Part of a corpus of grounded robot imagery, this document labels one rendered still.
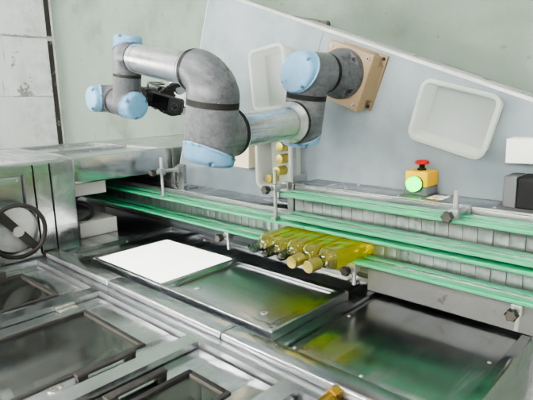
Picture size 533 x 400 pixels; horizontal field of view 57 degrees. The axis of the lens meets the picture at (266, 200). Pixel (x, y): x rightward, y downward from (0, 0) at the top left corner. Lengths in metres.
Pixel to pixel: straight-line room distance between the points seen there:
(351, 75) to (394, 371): 0.82
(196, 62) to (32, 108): 4.01
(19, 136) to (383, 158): 3.89
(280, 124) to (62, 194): 1.12
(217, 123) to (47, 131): 4.09
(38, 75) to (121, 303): 3.71
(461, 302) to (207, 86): 0.88
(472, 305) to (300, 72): 0.77
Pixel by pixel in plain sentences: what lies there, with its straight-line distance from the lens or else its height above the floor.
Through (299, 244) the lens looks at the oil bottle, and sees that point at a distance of 1.42.
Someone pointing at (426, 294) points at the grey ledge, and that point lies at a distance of 1.47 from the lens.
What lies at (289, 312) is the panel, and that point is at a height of 1.20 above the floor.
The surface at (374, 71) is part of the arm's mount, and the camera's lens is 1.54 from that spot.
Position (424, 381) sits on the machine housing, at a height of 1.22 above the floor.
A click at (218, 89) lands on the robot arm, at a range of 1.03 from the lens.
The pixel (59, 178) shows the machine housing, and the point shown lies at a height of 1.30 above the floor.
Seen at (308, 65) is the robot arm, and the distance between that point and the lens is 1.36.
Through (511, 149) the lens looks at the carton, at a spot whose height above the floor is 0.81.
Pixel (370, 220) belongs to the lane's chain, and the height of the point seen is 0.88.
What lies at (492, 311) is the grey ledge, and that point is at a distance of 1.42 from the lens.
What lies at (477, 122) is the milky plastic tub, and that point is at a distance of 1.46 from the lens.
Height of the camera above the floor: 2.13
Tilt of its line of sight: 45 degrees down
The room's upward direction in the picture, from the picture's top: 103 degrees counter-clockwise
